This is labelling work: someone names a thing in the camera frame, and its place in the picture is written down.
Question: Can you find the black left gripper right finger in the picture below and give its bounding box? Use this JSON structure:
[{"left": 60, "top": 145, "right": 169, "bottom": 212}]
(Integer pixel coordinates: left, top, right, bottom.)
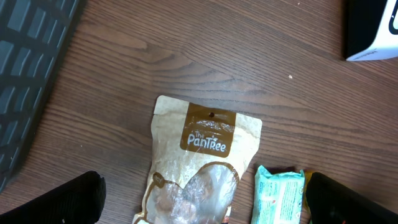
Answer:
[{"left": 305, "top": 172, "right": 397, "bottom": 224}]

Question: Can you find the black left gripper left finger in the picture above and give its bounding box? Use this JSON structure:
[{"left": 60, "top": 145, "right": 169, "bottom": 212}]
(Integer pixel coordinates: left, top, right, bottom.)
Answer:
[{"left": 1, "top": 171, "right": 106, "bottom": 224}]

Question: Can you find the teal snack packet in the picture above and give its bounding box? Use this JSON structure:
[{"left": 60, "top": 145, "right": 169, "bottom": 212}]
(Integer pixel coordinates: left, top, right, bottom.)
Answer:
[{"left": 251, "top": 166, "right": 305, "bottom": 224}]

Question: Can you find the beige Pantree snack pouch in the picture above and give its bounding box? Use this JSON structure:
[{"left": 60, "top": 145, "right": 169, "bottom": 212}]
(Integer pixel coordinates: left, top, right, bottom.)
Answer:
[{"left": 133, "top": 95, "right": 262, "bottom": 223}]

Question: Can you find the white barcode scanner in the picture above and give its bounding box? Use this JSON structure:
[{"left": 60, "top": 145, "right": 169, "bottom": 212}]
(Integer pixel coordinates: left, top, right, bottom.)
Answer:
[{"left": 345, "top": 0, "right": 397, "bottom": 62}]

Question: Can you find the dark grey plastic basket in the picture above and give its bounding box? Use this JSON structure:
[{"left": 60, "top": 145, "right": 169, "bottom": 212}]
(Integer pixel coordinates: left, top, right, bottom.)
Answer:
[{"left": 1, "top": 0, "right": 87, "bottom": 190}]

